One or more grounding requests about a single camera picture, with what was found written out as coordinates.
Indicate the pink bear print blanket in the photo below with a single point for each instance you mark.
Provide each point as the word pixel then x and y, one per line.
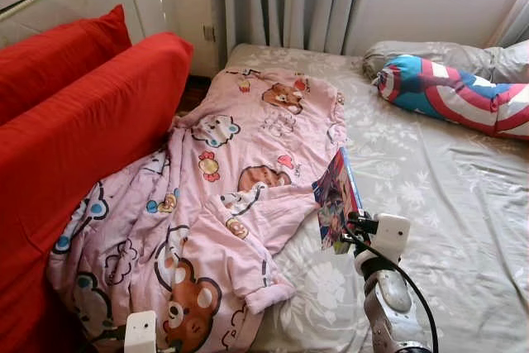
pixel 207 204

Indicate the wall power outlet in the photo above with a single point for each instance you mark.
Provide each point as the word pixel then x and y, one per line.
pixel 210 33

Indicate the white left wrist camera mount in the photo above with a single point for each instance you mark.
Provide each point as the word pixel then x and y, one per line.
pixel 140 332

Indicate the grey satin pillow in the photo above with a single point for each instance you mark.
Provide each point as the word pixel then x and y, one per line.
pixel 463 59

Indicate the beige floral bed sheet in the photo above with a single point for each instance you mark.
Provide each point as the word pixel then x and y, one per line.
pixel 438 204

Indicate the white quilted bamboo mattress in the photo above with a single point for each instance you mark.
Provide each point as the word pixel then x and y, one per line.
pixel 66 6

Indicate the red white blue bolster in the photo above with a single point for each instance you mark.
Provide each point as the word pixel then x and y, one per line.
pixel 446 93

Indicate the colourful picture book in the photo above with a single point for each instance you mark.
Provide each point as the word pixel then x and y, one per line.
pixel 335 196

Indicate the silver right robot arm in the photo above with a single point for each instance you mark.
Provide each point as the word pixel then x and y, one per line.
pixel 388 303

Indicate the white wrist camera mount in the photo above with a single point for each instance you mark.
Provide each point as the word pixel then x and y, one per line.
pixel 140 332
pixel 390 233

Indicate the red fabric cushion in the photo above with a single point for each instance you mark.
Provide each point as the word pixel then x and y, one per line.
pixel 83 138
pixel 58 59

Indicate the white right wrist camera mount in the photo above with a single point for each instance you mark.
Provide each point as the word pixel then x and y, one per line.
pixel 390 233

